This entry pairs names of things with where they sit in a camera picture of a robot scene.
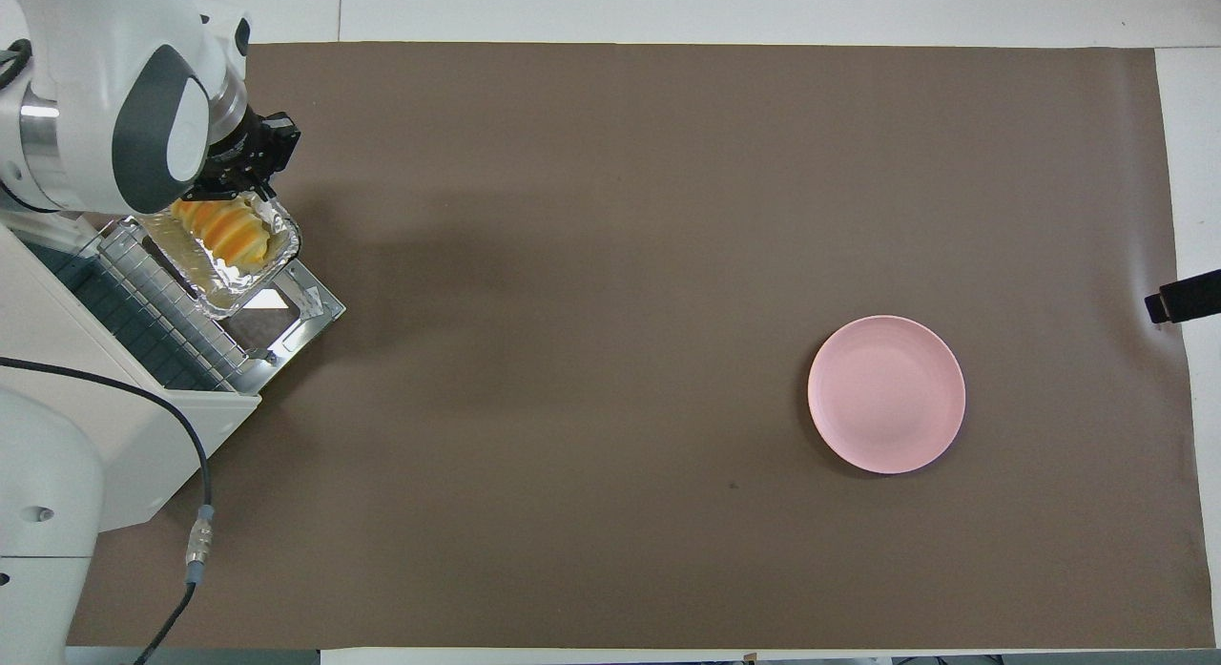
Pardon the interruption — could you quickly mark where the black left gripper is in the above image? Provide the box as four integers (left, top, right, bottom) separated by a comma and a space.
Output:
196, 112, 301, 203

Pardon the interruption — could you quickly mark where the yellow sliced bread loaf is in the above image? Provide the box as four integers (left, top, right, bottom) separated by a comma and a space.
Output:
172, 197, 278, 273

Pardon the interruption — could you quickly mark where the aluminium foil tray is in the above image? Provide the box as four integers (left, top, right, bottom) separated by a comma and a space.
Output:
143, 193, 301, 321

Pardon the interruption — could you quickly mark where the glass oven door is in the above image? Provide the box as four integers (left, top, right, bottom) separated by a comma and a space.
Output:
224, 260, 346, 397

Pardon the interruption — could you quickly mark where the cream toaster oven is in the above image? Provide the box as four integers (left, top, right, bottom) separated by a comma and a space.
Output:
0, 193, 346, 551

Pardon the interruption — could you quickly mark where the pink round plate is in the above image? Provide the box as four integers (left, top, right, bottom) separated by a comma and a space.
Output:
808, 315, 966, 475

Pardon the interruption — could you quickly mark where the brown table mat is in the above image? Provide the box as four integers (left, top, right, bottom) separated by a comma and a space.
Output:
67, 42, 1217, 650

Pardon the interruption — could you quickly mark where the wire oven rack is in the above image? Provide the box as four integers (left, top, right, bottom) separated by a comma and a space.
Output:
95, 218, 259, 394

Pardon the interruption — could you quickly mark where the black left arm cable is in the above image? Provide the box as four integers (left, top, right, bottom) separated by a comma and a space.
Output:
0, 355, 216, 665

